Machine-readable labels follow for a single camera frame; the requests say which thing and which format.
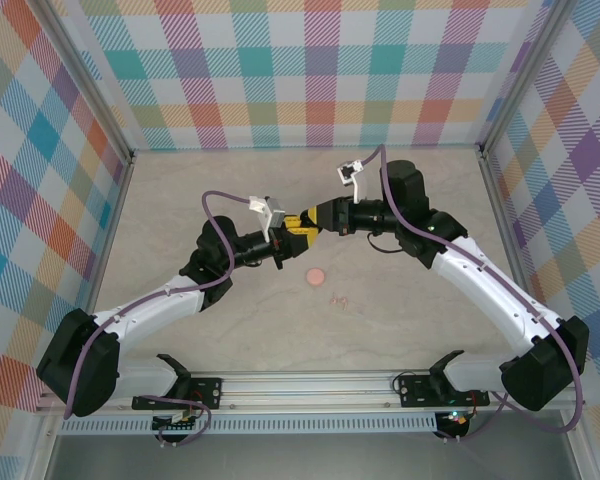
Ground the aluminium frame floor rail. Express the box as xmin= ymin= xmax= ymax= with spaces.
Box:
xmin=477 ymin=147 xmax=599 ymax=480
xmin=27 ymin=152 xmax=137 ymax=480

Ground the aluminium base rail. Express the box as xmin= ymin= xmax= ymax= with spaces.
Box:
xmin=33 ymin=370 xmax=587 ymax=415

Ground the short purple cable loop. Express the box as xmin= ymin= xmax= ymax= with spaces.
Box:
xmin=138 ymin=393 xmax=212 ymax=450

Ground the small controller board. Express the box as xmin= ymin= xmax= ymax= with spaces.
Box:
xmin=151 ymin=408 xmax=201 ymax=435
xmin=437 ymin=408 xmax=476 ymax=427

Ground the perforated grey cable duct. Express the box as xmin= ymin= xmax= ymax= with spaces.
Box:
xmin=59 ymin=412 xmax=440 ymax=436

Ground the grey metal panel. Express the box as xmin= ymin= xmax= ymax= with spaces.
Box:
xmin=44 ymin=433 xmax=581 ymax=480

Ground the aluminium frame post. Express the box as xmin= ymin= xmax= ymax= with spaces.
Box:
xmin=477 ymin=0 xmax=584 ymax=161
xmin=42 ymin=0 xmax=136 ymax=166

